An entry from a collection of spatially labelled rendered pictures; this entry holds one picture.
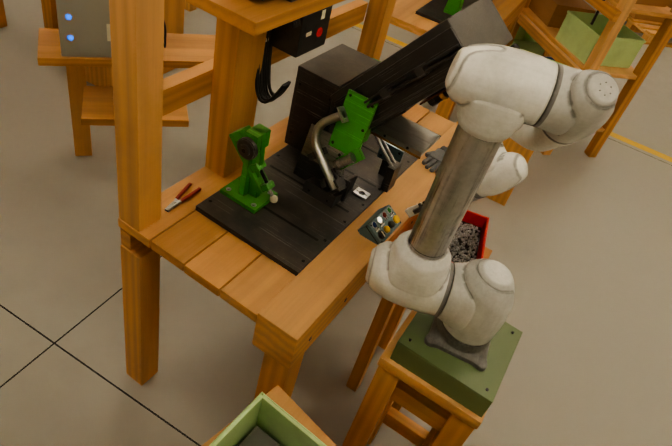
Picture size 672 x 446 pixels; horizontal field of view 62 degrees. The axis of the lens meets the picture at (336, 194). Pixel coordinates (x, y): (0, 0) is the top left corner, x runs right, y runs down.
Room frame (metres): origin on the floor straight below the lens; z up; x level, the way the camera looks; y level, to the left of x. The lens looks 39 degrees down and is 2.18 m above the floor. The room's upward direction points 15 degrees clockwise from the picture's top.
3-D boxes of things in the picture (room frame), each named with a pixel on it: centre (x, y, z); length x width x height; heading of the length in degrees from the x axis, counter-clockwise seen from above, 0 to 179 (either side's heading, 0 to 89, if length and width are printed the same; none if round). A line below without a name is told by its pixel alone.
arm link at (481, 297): (1.08, -0.44, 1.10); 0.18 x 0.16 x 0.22; 87
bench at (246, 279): (1.76, 0.02, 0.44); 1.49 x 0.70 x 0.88; 157
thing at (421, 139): (1.79, -0.10, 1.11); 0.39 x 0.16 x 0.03; 67
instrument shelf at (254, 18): (1.86, 0.26, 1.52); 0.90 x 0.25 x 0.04; 157
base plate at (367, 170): (1.76, 0.02, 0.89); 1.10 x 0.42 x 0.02; 157
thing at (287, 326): (1.65, -0.23, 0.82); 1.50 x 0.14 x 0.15; 157
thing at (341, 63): (1.91, 0.11, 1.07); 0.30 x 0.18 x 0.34; 157
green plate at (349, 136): (1.66, 0.00, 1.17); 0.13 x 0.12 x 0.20; 157
